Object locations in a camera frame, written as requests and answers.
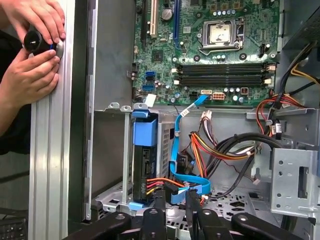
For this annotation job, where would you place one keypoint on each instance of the silver optical drive cage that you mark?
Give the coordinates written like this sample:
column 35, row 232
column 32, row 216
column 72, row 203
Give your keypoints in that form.
column 287, row 175

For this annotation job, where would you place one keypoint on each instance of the person's black clothed trunk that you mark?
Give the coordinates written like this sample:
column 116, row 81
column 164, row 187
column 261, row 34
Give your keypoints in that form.
column 10, row 142

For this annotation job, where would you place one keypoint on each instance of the silver CPU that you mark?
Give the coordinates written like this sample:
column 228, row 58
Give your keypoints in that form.
column 220, row 33

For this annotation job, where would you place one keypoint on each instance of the green motherboard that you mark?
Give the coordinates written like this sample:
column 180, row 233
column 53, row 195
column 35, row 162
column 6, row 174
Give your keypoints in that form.
column 190, row 57

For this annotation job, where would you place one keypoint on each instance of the person's right hand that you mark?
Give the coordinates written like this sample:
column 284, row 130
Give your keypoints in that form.
column 30, row 77

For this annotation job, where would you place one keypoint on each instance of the black open PC case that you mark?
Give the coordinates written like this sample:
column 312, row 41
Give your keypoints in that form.
column 110, row 75

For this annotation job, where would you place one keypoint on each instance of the person's left hand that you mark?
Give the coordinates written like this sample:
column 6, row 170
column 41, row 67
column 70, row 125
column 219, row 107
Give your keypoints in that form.
column 37, row 15

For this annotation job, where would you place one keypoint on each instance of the white board power socket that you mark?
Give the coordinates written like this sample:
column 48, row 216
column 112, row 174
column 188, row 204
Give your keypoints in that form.
column 218, row 96

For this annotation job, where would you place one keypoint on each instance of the silver disk bay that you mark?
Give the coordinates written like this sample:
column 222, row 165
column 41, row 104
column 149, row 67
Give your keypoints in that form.
column 126, row 150

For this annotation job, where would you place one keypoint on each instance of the white expansion slot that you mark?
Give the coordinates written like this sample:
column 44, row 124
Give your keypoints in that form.
column 153, row 17

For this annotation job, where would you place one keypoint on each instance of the blue expansion slot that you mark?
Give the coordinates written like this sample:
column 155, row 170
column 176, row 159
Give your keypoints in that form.
column 177, row 25

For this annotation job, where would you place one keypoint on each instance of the silver coin battery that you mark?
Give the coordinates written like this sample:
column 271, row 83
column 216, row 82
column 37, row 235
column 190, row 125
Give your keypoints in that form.
column 167, row 14

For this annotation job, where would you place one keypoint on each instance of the hard disk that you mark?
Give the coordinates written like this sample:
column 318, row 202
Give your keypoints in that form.
column 145, row 132

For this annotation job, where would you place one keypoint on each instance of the black keyboard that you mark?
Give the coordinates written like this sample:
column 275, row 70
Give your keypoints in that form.
column 12, row 230

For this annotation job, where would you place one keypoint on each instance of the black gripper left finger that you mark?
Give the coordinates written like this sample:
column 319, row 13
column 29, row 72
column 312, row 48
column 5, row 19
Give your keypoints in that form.
column 152, row 225

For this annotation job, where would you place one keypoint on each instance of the CPU socket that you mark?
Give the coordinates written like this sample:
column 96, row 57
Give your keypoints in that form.
column 240, row 32

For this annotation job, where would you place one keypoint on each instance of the black expansion slot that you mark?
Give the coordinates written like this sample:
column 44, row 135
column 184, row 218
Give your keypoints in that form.
column 144, row 25

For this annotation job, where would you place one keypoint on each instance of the black RAM slot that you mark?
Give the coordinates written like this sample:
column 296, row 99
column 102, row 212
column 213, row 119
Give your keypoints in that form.
column 225, row 79
column 225, row 67
column 225, row 84
column 225, row 72

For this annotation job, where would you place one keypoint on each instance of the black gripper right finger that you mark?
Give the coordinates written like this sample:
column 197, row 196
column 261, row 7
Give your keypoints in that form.
column 210, row 225

